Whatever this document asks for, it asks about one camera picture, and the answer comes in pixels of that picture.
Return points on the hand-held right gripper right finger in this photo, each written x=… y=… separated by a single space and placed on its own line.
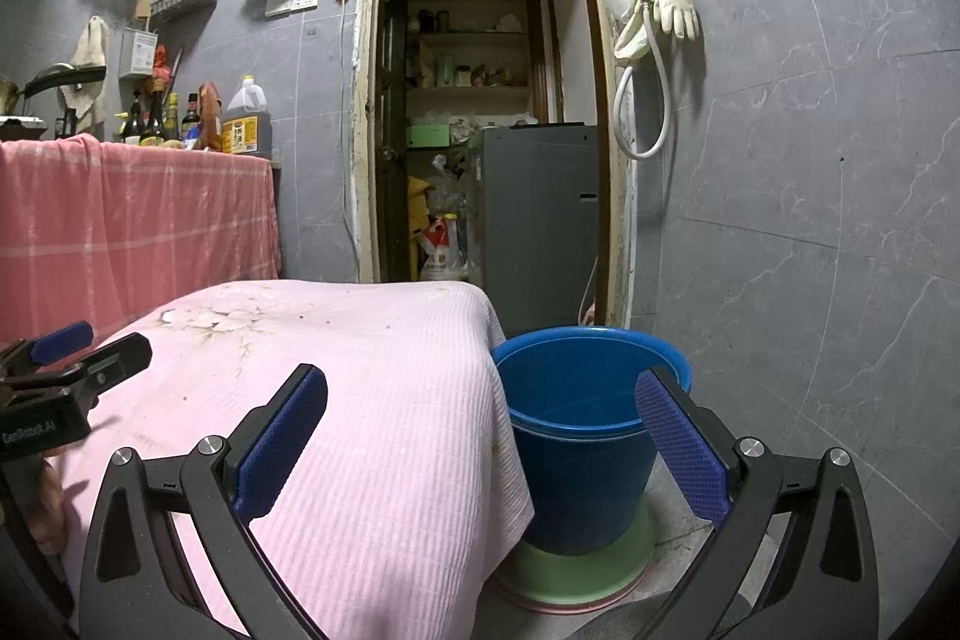
x=679 y=449

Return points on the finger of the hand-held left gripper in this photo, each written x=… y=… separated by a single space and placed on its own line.
x=120 y=359
x=64 y=340

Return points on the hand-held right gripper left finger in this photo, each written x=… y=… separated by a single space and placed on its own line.
x=281 y=445

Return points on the blue plastic bucket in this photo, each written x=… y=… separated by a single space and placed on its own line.
x=585 y=385

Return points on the person's left hand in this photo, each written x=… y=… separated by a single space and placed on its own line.
x=49 y=505

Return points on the red checked cloth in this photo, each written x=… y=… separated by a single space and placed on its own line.
x=150 y=220

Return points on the green plastic basin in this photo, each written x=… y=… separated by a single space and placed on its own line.
x=570 y=572

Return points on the pink plastic basin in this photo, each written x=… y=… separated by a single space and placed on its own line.
x=559 y=608

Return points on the gas stove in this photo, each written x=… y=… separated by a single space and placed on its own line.
x=19 y=129

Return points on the dark sauce bottle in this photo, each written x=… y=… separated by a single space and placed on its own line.
x=192 y=126
x=131 y=126
x=154 y=123

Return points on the yellow cap bottle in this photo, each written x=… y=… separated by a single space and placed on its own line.
x=173 y=119

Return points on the white red sack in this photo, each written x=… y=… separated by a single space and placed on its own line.
x=442 y=257

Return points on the metal pot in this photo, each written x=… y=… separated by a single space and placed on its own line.
x=7 y=96

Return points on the orange sauce bottle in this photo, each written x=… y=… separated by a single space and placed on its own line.
x=210 y=119

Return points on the cooking oil jug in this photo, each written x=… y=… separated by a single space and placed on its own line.
x=247 y=134

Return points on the black frying pan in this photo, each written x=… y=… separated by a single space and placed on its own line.
x=60 y=76

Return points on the grey refrigerator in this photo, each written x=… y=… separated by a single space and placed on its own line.
x=532 y=220

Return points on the yellow bag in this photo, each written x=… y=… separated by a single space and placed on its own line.
x=416 y=205

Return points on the red hanging packet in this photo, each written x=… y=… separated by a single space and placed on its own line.
x=160 y=69

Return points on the white hanging towel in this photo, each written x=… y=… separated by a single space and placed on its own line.
x=94 y=44

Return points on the metal utensil holder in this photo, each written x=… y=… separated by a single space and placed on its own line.
x=139 y=51

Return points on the green box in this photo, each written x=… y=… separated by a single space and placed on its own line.
x=427 y=135

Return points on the dark wooden door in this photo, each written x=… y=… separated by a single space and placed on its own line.
x=391 y=85

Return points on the storage shelf with jars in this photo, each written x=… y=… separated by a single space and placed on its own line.
x=472 y=89

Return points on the white rubber gloves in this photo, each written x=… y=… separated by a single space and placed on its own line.
x=675 y=10

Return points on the wooden door frame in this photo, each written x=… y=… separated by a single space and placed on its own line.
x=366 y=85

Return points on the wall switch panel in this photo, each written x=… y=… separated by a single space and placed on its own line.
x=292 y=0

